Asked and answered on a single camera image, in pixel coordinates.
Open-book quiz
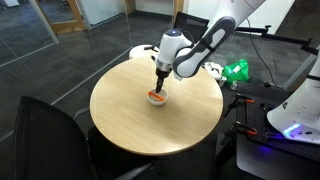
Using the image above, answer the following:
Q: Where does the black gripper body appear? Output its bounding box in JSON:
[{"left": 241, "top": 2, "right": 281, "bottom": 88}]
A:
[{"left": 156, "top": 68, "right": 171, "bottom": 80}]

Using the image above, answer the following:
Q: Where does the orange marker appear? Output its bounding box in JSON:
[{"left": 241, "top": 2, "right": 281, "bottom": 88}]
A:
[{"left": 148, "top": 91, "right": 165, "bottom": 101}]

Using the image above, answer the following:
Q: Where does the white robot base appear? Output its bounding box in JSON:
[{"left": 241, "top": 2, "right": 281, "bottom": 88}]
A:
[{"left": 267, "top": 53, "right": 320, "bottom": 145}]

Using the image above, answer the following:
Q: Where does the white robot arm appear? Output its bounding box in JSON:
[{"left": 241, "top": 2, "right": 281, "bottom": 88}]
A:
[{"left": 154, "top": 0, "right": 266, "bottom": 93}]

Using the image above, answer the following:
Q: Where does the white bowl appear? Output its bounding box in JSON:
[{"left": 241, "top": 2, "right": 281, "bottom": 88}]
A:
[{"left": 147, "top": 89, "right": 169, "bottom": 106}]

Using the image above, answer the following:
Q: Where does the small white round table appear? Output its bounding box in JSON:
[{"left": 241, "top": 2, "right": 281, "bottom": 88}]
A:
[{"left": 129, "top": 44, "right": 159, "bottom": 59}]

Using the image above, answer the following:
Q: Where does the round wooden table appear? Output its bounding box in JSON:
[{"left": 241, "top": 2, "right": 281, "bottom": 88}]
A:
[{"left": 90, "top": 57, "right": 223, "bottom": 156}]

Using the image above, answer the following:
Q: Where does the green plastic bag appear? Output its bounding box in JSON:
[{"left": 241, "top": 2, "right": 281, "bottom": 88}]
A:
[{"left": 222, "top": 59, "right": 249, "bottom": 84}]

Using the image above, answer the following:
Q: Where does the black orange clamp far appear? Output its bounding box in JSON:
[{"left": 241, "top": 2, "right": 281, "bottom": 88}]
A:
[{"left": 223, "top": 94, "right": 254, "bottom": 118}]

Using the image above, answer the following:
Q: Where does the black orange clamp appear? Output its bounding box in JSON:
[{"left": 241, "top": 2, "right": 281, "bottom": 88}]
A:
[
  {"left": 223, "top": 94, "right": 254, "bottom": 118},
  {"left": 232, "top": 121, "right": 257, "bottom": 136}
]

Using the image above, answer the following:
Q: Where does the black orange clamp near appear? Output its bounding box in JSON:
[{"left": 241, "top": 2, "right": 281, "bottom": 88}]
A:
[{"left": 232, "top": 121, "right": 257, "bottom": 136}]

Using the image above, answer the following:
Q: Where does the black perforated mounting board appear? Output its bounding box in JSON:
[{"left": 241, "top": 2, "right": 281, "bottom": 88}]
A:
[{"left": 237, "top": 97, "right": 320, "bottom": 162}]

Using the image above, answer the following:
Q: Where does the black mesh chair foreground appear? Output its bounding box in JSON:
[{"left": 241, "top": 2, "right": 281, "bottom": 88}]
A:
[{"left": 13, "top": 96, "right": 152, "bottom": 180}]

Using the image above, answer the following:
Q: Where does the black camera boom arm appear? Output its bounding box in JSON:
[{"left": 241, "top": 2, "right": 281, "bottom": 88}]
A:
[{"left": 236, "top": 25, "right": 319, "bottom": 55}]

